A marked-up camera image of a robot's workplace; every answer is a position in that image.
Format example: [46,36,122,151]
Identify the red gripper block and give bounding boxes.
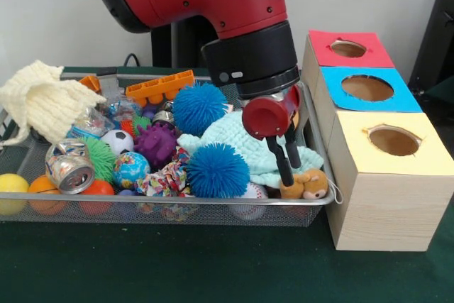
[241,84,302,187]

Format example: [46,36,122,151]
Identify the brown plush monkey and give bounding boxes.
[279,168,344,204]

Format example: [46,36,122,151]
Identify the mint green muslin cloth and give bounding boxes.
[177,110,324,187]

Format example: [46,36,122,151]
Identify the blue spiky ball with eyes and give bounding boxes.
[186,142,251,199]

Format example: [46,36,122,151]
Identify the crushed silver drink can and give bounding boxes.
[45,138,96,195]

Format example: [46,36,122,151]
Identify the cream muslin cloth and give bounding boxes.
[0,60,107,148]

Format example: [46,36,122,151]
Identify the wooden box with three holes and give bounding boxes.
[300,29,454,253]

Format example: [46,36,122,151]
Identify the white toy baseball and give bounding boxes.
[244,182,269,199]

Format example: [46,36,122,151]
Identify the plain blue spiky ball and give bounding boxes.
[172,81,230,137]

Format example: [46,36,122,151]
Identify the multicolour patterned cloth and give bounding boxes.
[134,146,192,197]

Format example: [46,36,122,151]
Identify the purple spiky ball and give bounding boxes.
[133,123,178,169]

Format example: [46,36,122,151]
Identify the blue globe ball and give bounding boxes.
[112,152,152,189]

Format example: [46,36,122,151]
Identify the dark green side table cloth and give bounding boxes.
[425,76,454,105]

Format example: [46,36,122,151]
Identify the small toy soccer ball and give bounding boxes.
[101,128,135,157]

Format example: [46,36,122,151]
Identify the plain green spiky ball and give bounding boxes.
[79,136,118,185]

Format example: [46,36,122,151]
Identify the orange red smooth ball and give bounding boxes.
[79,179,116,215]

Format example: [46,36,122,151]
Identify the black flat monitor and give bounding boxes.
[407,0,454,87]

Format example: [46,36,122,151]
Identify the orange toy basketball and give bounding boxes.
[28,175,69,216]

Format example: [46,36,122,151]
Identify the yellow smooth ball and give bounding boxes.
[0,173,30,216]

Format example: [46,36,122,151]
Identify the wire mesh bin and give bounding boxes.
[0,72,337,228]

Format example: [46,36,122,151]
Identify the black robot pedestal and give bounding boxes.
[150,15,221,69]

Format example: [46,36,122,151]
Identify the black cable loop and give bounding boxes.
[122,53,143,68]

